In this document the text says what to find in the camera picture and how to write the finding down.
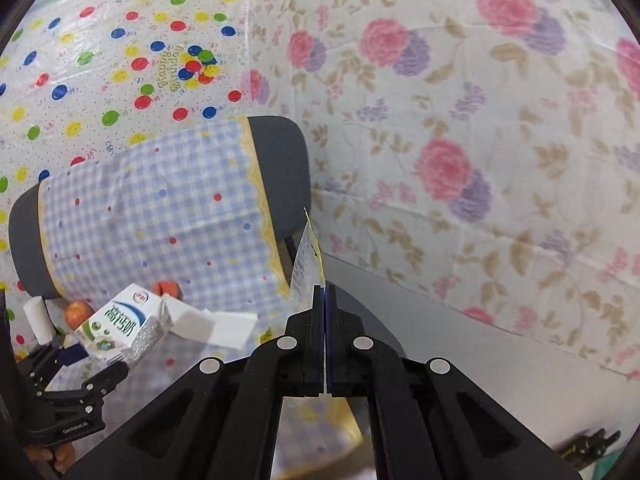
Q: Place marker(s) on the red-orange apple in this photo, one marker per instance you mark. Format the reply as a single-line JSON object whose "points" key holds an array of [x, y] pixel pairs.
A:
{"points": [[75, 316]]}

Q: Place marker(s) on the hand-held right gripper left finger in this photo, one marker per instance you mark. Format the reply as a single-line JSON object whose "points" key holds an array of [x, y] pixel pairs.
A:
{"points": [[312, 350]]}

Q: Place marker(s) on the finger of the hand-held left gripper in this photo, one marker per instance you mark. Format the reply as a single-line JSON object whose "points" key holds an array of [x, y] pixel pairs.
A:
{"points": [[100, 382], [52, 355]]}

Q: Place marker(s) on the dark grey table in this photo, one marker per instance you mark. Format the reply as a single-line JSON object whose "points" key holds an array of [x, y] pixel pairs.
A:
{"points": [[280, 160]]}

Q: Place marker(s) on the orange fluffy cloth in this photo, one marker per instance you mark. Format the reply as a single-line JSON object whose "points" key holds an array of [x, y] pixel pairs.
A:
{"points": [[167, 288]]}

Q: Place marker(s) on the white foam cylinder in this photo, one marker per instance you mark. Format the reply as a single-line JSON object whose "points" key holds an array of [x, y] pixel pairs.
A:
{"points": [[37, 320]]}

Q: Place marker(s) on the black metal object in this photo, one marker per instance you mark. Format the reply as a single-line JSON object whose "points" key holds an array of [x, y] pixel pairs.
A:
{"points": [[590, 447]]}

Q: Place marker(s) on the small printed plastic packet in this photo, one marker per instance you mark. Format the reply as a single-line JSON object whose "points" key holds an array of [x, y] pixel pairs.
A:
{"points": [[305, 265]]}

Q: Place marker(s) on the white milk carton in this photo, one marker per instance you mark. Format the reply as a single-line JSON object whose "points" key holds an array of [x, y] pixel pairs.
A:
{"points": [[117, 327]]}

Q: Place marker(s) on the person's left hand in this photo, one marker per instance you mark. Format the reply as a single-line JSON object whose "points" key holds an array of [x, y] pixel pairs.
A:
{"points": [[62, 460]]}

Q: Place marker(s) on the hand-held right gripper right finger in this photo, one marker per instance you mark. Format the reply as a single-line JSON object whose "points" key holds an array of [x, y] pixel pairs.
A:
{"points": [[337, 350]]}

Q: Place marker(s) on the polka dot wall cloth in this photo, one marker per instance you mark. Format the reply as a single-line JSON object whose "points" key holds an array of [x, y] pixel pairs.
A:
{"points": [[100, 60]]}

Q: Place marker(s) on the white foam block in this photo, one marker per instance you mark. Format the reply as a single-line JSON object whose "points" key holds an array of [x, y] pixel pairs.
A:
{"points": [[215, 327]]}

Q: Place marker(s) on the blue checked tablecloth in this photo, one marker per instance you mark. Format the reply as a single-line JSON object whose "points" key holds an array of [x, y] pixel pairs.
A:
{"points": [[150, 220]]}

